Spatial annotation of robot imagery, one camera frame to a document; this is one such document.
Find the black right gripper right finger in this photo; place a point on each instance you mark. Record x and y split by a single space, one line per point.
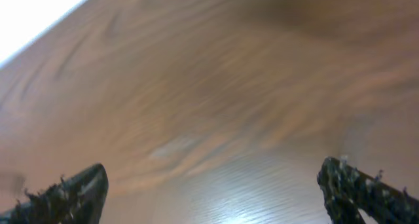
346 191

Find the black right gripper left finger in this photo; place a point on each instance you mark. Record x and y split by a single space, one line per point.
77 200

